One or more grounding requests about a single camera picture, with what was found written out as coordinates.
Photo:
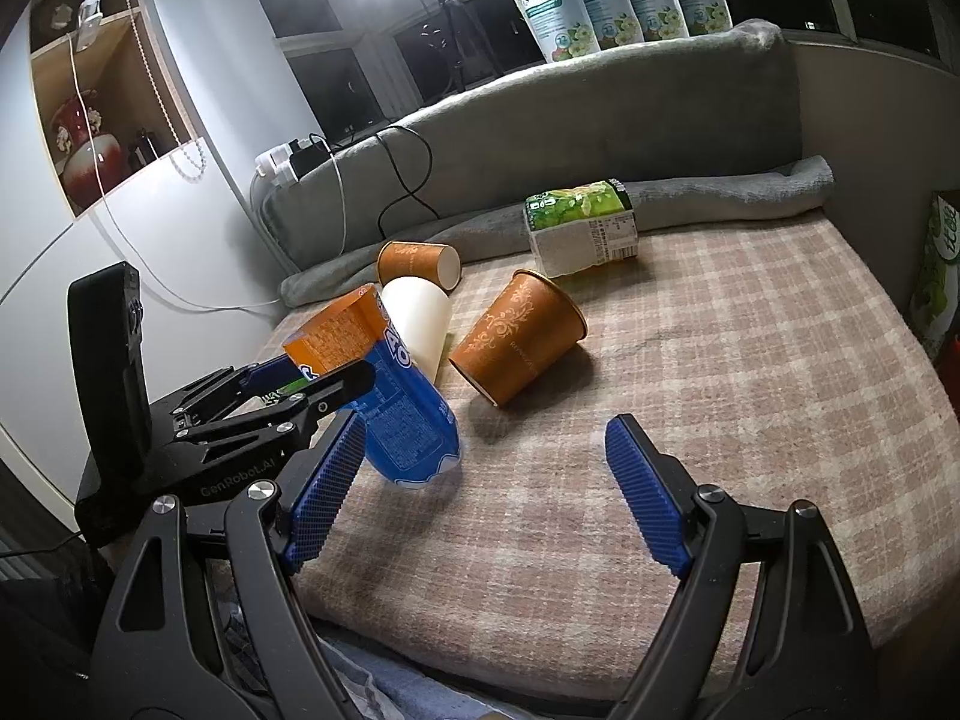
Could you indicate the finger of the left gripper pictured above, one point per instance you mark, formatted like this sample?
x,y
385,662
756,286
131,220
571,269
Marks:
x,y
218,394
277,430

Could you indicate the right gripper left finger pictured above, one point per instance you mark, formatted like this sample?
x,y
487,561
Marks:
x,y
203,620

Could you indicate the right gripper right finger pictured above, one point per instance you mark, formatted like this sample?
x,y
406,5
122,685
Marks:
x,y
806,652

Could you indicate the blue orange Arctic Ocean cup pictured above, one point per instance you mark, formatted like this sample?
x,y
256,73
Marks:
x,y
411,433

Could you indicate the white paper cup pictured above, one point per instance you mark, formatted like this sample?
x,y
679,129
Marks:
x,y
421,312

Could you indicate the orange cup near blanket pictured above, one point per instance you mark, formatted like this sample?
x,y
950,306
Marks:
x,y
439,264

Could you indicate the orange patterned paper cup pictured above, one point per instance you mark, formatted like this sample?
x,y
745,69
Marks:
x,y
529,326

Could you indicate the green white label cup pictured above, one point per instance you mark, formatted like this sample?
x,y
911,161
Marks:
x,y
574,229

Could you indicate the white power strip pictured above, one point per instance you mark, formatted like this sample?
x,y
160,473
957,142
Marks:
x,y
289,162

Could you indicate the red white pot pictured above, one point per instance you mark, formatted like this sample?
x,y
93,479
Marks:
x,y
94,159

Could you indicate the green carton box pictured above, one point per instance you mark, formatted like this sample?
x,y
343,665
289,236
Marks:
x,y
934,302

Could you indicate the grey sofa backrest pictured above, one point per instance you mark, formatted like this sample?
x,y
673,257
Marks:
x,y
716,105

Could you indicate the black tripod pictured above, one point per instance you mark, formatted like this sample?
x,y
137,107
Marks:
x,y
456,34

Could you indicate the grey rolled blanket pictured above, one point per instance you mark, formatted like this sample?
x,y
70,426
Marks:
x,y
684,201

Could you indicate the wooden wall shelf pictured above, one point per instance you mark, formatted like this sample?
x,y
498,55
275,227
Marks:
x,y
111,47

